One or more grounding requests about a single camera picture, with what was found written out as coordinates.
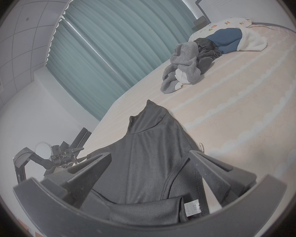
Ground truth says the white printed pillow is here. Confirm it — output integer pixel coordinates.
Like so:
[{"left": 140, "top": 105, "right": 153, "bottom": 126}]
[{"left": 189, "top": 17, "right": 252, "bottom": 41}]

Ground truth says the blue-green curtain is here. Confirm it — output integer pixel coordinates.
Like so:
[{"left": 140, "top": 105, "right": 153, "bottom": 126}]
[
  {"left": 60, "top": 0, "right": 198, "bottom": 88},
  {"left": 46, "top": 21, "right": 134, "bottom": 121}
]

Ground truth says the bed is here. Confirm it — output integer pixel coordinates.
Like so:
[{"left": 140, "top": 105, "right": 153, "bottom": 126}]
[{"left": 76, "top": 0, "right": 296, "bottom": 214}]

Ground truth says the black T-shirt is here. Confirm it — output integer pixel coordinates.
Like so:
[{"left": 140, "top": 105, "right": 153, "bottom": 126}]
[{"left": 83, "top": 99, "right": 210, "bottom": 225}]

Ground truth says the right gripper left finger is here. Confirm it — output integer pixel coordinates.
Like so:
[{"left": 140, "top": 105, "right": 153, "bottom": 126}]
[{"left": 41, "top": 152, "right": 112, "bottom": 208}]

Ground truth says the pile of clothes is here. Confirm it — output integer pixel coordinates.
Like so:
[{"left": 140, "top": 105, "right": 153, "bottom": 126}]
[{"left": 160, "top": 27, "right": 268, "bottom": 94}]

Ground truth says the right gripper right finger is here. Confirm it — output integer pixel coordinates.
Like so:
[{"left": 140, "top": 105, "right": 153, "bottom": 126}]
[{"left": 189, "top": 151, "right": 257, "bottom": 211}]

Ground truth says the grey bedside table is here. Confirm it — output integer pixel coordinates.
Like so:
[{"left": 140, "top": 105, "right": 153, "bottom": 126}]
[{"left": 192, "top": 16, "right": 208, "bottom": 30}]

